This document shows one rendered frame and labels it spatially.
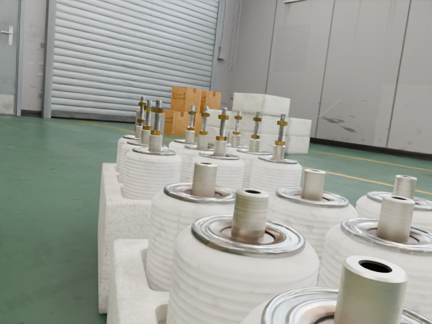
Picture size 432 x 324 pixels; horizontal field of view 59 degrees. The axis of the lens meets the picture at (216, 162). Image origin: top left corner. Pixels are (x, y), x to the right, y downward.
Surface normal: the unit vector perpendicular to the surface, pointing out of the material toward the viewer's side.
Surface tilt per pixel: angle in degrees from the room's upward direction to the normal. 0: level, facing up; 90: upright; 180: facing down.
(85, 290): 0
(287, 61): 90
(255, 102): 90
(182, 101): 90
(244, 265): 43
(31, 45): 90
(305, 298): 4
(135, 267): 0
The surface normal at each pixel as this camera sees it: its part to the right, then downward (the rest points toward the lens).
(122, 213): 0.29, 0.15
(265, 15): -0.73, 0.01
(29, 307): 0.11, -0.99
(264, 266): 0.18, -0.63
